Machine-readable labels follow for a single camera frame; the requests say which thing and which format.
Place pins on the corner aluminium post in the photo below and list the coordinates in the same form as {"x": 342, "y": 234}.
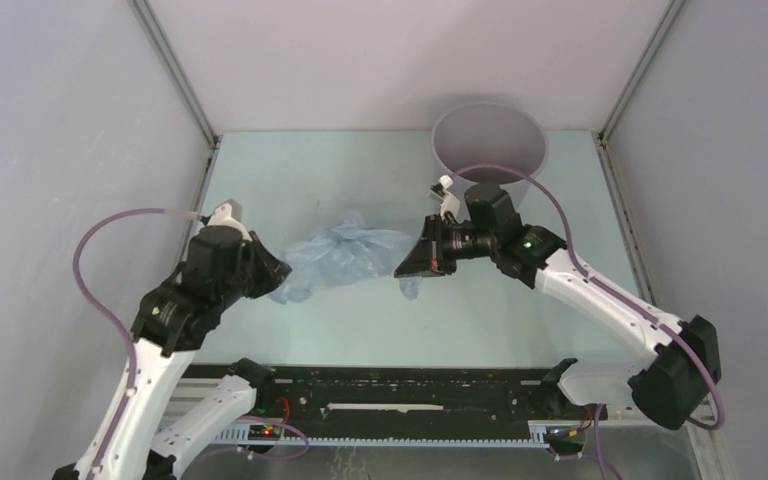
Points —
{"x": 157, "y": 37}
{"x": 651, "y": 51}

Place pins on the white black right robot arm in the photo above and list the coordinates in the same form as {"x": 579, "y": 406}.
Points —
{"x": 676, "y": 362}

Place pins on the right corner aluminium post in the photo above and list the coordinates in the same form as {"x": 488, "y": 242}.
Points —
{"x": 651, "y": 51}

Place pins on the light blue plastic trash bag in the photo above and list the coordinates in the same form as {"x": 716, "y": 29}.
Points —
{"x": 343, "y": 254}

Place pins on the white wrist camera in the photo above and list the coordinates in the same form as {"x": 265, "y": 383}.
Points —
{"x": 449, "y": 204}
{"x": 228, "y": 214}

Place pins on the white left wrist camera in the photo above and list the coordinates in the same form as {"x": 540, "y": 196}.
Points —
{"x": 228, "y": 214}

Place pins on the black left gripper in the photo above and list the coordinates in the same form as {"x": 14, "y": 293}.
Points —
{"x": 276, "y": 270}

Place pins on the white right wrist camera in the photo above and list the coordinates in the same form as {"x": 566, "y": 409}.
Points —
{"x": 449, "y": 204}

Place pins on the left corner aluminium post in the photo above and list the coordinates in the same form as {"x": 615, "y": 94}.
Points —
{"x": 157, "y": 37}

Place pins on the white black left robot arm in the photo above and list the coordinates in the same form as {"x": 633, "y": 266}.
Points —
{"x": 169, "y": 329}

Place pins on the white slotted cable duct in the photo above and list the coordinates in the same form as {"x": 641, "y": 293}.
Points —
{"x": 242, "y": 435}

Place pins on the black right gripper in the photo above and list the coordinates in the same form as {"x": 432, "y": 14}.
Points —
{"x": 427, "y": 257}

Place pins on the grey plastic trash bin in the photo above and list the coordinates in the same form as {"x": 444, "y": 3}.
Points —
{"x": 488, "y": 142}

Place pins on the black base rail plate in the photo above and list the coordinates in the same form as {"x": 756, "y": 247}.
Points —
{"x": 436, "y": 403}

